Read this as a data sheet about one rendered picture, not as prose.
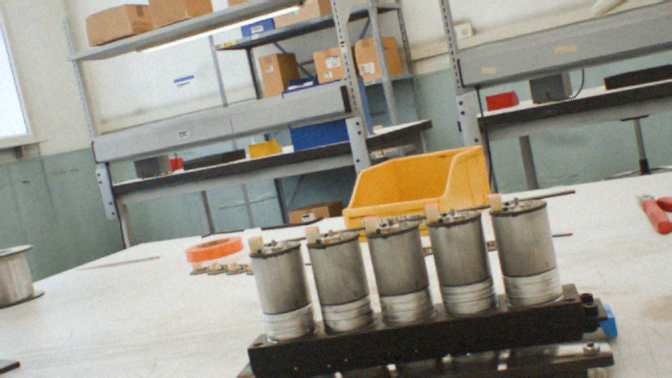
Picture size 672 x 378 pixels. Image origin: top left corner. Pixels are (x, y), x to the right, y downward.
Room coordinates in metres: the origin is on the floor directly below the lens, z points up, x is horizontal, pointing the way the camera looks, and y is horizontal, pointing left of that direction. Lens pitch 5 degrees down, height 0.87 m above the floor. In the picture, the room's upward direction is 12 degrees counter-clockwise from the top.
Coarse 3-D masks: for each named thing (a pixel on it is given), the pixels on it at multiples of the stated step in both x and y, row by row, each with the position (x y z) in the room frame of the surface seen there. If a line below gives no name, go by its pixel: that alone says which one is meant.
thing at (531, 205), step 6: (504, 204) 0.34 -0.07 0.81; (510, 204) 0.34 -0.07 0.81; (528, 204) 0.33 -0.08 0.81; (534, 204) 0.33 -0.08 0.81; (540, 204) 0.32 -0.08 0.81; (546, 204) 0.32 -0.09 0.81; (504, 210) 0.32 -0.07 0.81; (510, 210) 0.32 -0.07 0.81; (522, 210) 0.32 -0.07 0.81; (528, 210) 0.32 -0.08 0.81; (534, 210) 0.32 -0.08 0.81
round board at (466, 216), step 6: (444, 216) 0.34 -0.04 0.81; (462, 216) 0.33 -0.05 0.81; (468, 216) 0.33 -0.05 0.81; (474, 216) 0.33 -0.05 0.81; (480, 216) 0.33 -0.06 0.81; (426, 222) 0.34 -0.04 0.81; (432, 222) 0.33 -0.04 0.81; (438, 222) 0.33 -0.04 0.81; (444, 222) 0.33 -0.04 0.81; (450, 222) 0.32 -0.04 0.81; (456, 222) 0.32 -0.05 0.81; (462, 222) 0.32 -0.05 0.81
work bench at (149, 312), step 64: (576, 192) 0.71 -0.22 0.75; (640, 192) 0.64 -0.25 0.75; (128, 256) 0.92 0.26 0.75; (576, 256) 0.47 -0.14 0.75; (640, 256) 0.44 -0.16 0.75; (0, 320) 0.67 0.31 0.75; (64, 320) 0.61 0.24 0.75; (128, 320) 0.56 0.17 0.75; (192, 320) 0.51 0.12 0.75; (256, 320) 0.48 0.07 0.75; (640, 320) 0.33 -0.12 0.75
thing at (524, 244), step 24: (504, 216) 0.32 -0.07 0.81; (528, 216) 0.32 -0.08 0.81; (504, 240) 0.32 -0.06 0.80; (528, 240) 0.32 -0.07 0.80; (552, 240) 0.33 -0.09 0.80; (504, 264) 0.33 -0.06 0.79; (528, 264) 0.32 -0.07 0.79; (552, 264) 0.32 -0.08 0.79; (504, 288) 0.33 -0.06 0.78; (528, 288) 0.32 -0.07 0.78; (552, 288) 0.32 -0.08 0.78
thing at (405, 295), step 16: (368, 240) 0.34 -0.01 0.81; (384, 240) 0.33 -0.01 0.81; (400, 240) 0.33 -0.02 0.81; (416, 240) 0.33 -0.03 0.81; (384, 256) 0.33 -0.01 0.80; (400, 256) 0.33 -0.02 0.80; (416, 256) 0.33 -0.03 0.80; (384, 272) 0.33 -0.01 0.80; (400, 272) 0.33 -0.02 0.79; (416, 272) 0.33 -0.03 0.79; (384, 288) 0.33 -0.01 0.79; (400, 288) 0.33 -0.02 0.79; (416, 288) 0.33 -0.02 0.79; (384, 304) 0.34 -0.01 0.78; (400, 304) 0.33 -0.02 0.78; (416, 304) 0.33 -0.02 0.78; (432, 304) 0.34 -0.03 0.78; (384, 320) 0.34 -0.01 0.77; (400, 320) 0.33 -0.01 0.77; (416, 320) 0.33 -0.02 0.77
